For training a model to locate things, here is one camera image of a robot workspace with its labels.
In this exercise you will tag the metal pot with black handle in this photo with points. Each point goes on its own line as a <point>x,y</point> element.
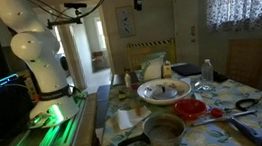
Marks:
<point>160,130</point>

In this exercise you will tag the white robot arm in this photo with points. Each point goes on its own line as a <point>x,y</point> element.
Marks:
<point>37,46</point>

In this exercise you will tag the metal pot lid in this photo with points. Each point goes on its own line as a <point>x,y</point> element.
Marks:
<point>163,92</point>

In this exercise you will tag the red plastic bowl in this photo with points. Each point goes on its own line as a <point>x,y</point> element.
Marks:
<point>190,109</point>

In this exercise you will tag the small white bottle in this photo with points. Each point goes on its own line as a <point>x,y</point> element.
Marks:
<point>127,80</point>

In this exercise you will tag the yellow small carton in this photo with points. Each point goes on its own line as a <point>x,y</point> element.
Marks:
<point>167,70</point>

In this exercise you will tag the lemon print tablecloth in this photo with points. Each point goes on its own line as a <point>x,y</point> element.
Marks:
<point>222,95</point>

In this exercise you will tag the white paper napkin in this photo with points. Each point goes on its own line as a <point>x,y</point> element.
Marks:
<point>130,118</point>

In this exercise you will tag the black tablet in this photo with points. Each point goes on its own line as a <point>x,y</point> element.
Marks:
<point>187,70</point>

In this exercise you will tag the framed bird picture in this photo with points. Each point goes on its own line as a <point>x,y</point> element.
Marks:
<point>125,21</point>

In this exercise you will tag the clear plastic water bottle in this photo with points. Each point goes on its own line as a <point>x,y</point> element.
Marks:
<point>207,71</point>

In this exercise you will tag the small red cap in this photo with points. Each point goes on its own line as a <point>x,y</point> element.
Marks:
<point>217,113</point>

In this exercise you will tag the wooden chair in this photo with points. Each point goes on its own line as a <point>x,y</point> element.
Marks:
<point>244,61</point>

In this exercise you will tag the long metal utensil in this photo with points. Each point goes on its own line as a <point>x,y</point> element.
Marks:
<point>224,118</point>

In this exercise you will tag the floral window curtain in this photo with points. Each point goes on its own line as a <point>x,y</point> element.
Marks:
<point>233,15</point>

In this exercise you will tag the overhead black camera mount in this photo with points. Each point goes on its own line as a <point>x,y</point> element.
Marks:
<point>63,19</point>

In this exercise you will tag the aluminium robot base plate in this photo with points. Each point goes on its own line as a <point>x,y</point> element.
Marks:
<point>42,141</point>

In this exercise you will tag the blue handled tool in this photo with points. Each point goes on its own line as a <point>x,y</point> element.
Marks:
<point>248,132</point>

